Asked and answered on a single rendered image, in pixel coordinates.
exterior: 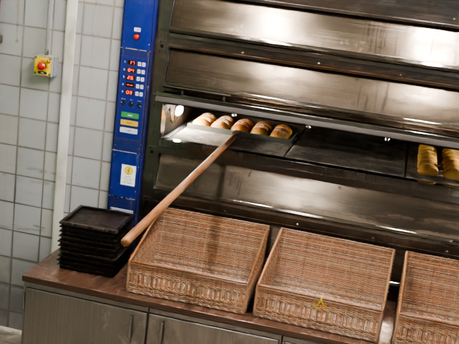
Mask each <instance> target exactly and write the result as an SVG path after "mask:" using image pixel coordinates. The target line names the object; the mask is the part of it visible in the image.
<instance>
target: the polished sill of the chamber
mask: <svg viewBox="0 0 459 344"><path fill-rule="evenodd" d="M159 147H165V148H169V149H176V150H181V151H186V152H193V153H198V154H205V155H209V156H210V155H211V154H212V153H213V152H214V151H215V150H216V149H217V148H218V147H219V146H216V145H209V144H204V143H196V142H192V141H184V140H180V139H172V138H167V137H162V138H161V139H160V140H159ZM218 157H222V158H229V159H234V160H241V161H245V162H253V163H258V164H265V165H270V166H274V167H281V168H286V169H294V170H298V171H306V172H310V173H317V174H322V175H330V176H334V177H342V178H346V179H350V180H358V181H362V182H370V183H375V184H382V185H386V186H394V187H398V188H406V189H411V190H418V191H422V192H430V193H434V194H439V195H447V196H450V197H458V198H459V186H453V185H449V184H442V183H437V182H429V181H425V180H417V179H413V178H408V177H400V176H396V175H388V174H384V173H376V172H371V171H364V170H359V169H351V168H347V167H339V166H335V165H330V164H322V163H318V162H310V161H306V160H298V159H294V158H286V157H282V156H274V155H270V154H262V153H257V152H250V151H245V150H241V149H233V148H227V149H226V150H225V151H224V152H223V153H221V154H220V155H219V156H218Z"/></svg>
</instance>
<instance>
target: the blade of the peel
mask: <svg viewBox="0 0 459 344"><path fill-rule="evenodd" d="M193 121H194V120H193ZM193 121H190V122H189V123H187V128H190V129H195V130H203V131H208V132H215V133H220V134H228V135H232V133H233V131H234V130H228V129H224V128H215V127H211V126H203V125H198V124H193ZM297 133H298V130H292V134H291V135H290V138H289V139H285V138H279V137H272V136H267V135H262V134H254V133H250V132H241V137H246V138H250V139H258V140H263V141H271V142H276V143H284V144H288V145H289V144H290V143H291V142H292V140H293V138H294V137H295V136H296V134H297Z"/></svg>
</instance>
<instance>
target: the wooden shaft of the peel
mask: <svg viewBox="0 0 459 344"><path fill-rule="evenodd" d="M237 137H238V136H237V134H232V135H231V136H230V137H229V138H228V139H227V140H226V141H225V142H224V143H223V144H222V145H221V146H219V147H218V148H217V149H216V150H215V151H214V152H213V153H212V154H211V155H210V156H209V157H208V158H207V159H205V160H204V161H203V162H202V163H201V164H200V165H199V166H198V167H197V168H196V169H195V170H194V171H193V172H192V173H191V174H190V175H189V176H188V177H187V178H186V179H185V180H184V181H183V182H181V183H180V184H179V185H178V186H177V187H176V188H175V189H174V190H173V191H172V192H171V193H169V194H168V195H167V196H166V197H165V198H164V199H163V200H162V201H161V202H160V203H159V204H158V205H157V206H156V207H155V208H154V209H153V210H152V211H151V212H150V213H149V214H148V215H147V216H146V217H144V218H143V219H142V220H141V221H140V222H139V223H138V224H137V225H136V226H135V227H134V228H133V229H131V230H130V231H129V232H128V233H127V234H126V235H125V236H124V237H123V238H122V239H121V245H122V246H128V245H129V244H130V243H131V242H132V241H133V240H134V239H136V238H137V237H138V236H139V235H140V234H141V233H142V232H143V231H144V230H145V229H146V228H147V227H148V226H149V225H150V224H151V223H152V222H153V221H154V220H155V219H156V218H157V217H158V216H159V215H160V214H161V213H162V212H163V211H164V210H165V209H166V208H167V207H168V206H169V205H170V204H171V203H172V202H173V201H174V200H175V199H176V198H177V197H178V196H179V195H180V194H181V193H182V192H183V191H184V190H185V189H186V188H187V187H188V186H189V185H190V184H191V183H192V182H193V181H194V180H195V179H196V178H197V177H198V176H199V175H200V174H201V173H202V172H203V171H204V170H205V169H206V168H207V167H208V166H209V165H210V164H211V163H212V162H213V161H214V160H215V159H216V158H217V157H218V156H219V155H220V154H221V153H223V152H224V151H225V150H226V149H227V148H228V147H229V146H230V145H231V144H232V143H233V142H234V141H235V140H236V139H237Z"/></svg>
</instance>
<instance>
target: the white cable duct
mask: <svg viewBox="0 0 459 344"><path fill-rule="evenodd" d="M77 8H78V0H68V1H67V12H66V32H65V43H64V64H63V74H62V85H61V106H60V116H59V137H58V148H57V168H56V179H55V200H54V210H53V231H52V242H51V253H53V252H54V251H56V250H57V249H58V248H59V247H60V246H58V244H60V242H58V240H59V239H60V238H61V237H60V236H59V235H60V234H61V232H60V231H59V230H60V229H62V227H59V226H60V225H61V224H59V222H60V220H61V219H63V216H64V197H65V187H66V167H67V157H68V137H69V127H70V107H71V97H72V77H73V67H74V48H75V37H76V27H77Z"/></svg>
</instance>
